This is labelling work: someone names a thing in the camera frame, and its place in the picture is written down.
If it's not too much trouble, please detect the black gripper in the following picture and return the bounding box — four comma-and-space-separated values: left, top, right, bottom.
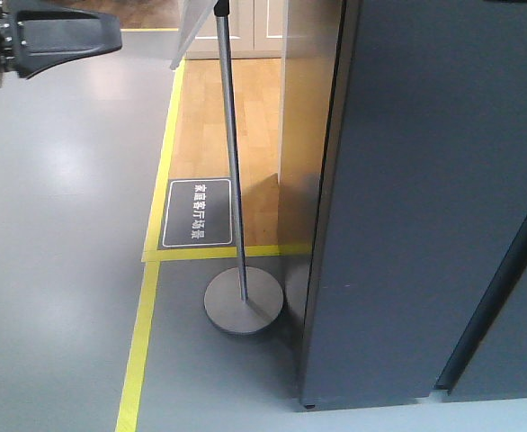
0, 1, 122, 87

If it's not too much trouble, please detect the dark grey fridge body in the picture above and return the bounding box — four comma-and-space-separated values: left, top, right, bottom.
300, 1, 527, 409

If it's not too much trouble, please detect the dark floor label sign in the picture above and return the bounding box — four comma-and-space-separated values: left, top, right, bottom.
159, 177, 233, 249

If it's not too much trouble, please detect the sign stand pole base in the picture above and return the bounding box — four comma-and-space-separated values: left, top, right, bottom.
168, 0, 286, 337

